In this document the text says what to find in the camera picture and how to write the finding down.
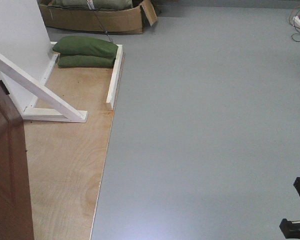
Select olive sandbags in box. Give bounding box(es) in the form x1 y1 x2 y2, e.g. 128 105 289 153
49 0 133 11

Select white far edge batten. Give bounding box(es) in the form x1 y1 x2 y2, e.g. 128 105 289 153
106 44 124 111

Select green sandbag upper far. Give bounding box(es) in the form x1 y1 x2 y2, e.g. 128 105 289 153
52 36 118 58

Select green sandbag lower far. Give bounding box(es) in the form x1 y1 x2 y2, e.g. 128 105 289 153
57 55 116 68

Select brown cardboard box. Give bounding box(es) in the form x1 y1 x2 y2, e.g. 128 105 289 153
38 0 158 34

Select blue rope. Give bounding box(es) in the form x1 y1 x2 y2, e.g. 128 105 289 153
87 0 116 45

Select brown wooden door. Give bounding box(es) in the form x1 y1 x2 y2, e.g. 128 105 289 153
0 80 34 240

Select white far door frame support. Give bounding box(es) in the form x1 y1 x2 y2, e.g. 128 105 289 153
0 0 88 123

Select green sandbag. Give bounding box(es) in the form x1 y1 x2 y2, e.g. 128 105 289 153
52 36 118 58
57 55 116 68

